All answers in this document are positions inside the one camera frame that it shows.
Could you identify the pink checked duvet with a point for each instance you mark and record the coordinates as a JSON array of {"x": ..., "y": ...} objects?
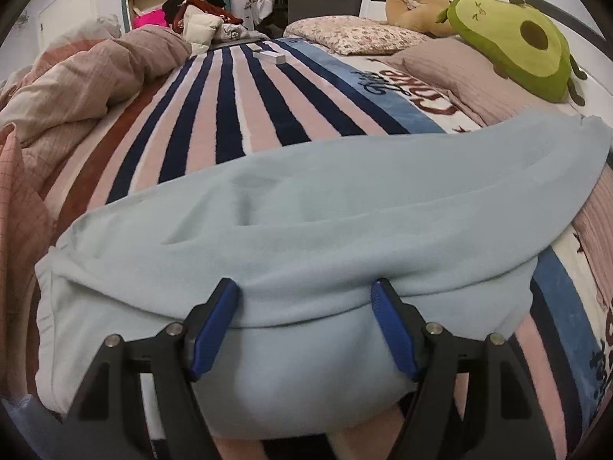
[{"x": 45, "y": 114}]

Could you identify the cream puffer jacket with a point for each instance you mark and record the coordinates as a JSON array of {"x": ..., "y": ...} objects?
[{"x": 199, "y": 29}]

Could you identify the white door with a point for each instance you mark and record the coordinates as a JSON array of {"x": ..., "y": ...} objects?
[{"x": 60, "y": 16}]

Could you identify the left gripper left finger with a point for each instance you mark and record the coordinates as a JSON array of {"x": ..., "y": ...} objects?
[{"x": 107, "y": 419}]

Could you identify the green avocado plush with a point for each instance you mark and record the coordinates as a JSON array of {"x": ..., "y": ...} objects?
[{"x": 522, "y": 44}]

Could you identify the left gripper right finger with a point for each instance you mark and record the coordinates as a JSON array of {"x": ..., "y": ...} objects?
[{"x": 474, "y": 400}]

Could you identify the light blue pants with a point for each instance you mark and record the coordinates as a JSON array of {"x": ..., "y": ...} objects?
[{"x": 455, "y": 222}]

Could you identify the pink bag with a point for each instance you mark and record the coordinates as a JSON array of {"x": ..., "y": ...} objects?
[{"x": 153, "y": 17}]

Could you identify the small white box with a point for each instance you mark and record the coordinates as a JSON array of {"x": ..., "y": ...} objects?
[{"x": 270, "y": 57}]

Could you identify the tan plush toy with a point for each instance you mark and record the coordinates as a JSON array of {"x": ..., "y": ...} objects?
[{"x": 419, "y": 15}]

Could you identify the pink knitted pillow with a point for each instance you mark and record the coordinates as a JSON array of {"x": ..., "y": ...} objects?
[{"x": 468, "y": 79}]

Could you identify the floral pillow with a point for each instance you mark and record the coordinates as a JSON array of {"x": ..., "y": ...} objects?
[{"x": 350, "y": 35}]

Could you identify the striped Diet Coke blanket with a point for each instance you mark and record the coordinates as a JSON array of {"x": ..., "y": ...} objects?
[{"x": 226, "y": 105}]

